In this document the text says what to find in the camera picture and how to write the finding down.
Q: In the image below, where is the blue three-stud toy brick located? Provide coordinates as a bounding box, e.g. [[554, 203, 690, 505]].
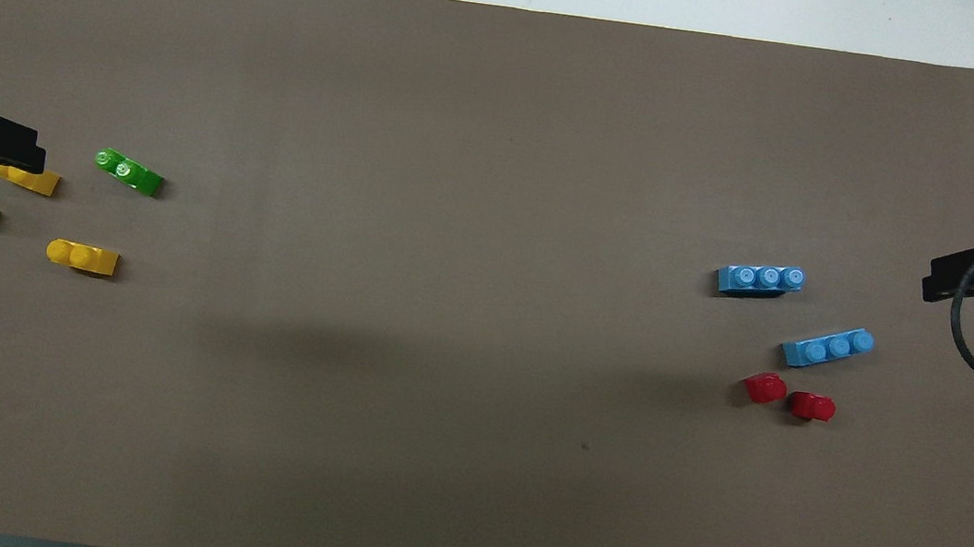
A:
[[778, 318, 878, 378], [714, 257, 808, 307]]

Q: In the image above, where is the yellow two-stud toy brick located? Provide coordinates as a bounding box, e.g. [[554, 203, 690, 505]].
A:
[[43, 236, 123, 279], [0, 161, 63, 199]]

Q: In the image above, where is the red small toy brick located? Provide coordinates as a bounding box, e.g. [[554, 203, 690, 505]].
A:
[[741, 368, 790, 410], [786, 389, 839, 426]]

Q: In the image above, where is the brown table mat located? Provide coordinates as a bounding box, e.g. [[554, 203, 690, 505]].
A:
[[0, 0, 974, 547]]

